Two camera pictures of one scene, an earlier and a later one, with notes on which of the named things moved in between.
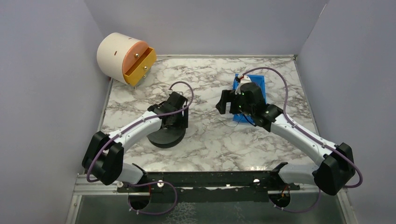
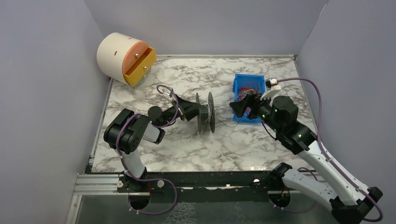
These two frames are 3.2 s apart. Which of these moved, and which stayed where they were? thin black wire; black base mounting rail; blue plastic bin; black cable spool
Moved: black cable spool
Stayed: black base mounting rail; blue plastic bin; thin black wire
